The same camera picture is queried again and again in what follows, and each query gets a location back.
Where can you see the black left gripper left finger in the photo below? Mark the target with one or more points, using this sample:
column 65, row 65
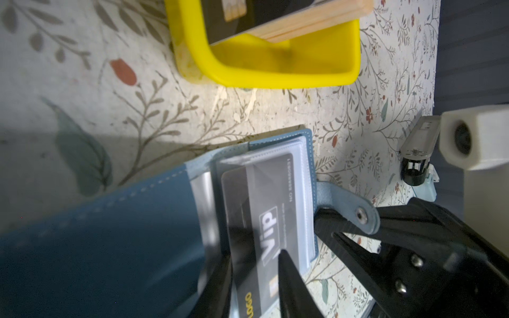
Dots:
column 215, row 300

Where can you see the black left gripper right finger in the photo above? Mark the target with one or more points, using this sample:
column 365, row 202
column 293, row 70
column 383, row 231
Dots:
column 294, row 297

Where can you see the yellow plastic card tray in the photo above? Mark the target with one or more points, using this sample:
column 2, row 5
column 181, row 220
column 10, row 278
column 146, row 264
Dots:
column 328, row 57

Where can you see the blue leather card holder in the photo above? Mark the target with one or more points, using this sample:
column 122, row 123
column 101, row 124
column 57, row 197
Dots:
column 149, row 250

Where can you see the black VIP credit card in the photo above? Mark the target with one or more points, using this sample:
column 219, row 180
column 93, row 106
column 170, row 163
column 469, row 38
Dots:
column 261, row 221

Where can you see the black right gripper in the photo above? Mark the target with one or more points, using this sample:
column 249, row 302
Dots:
column 430, row 263

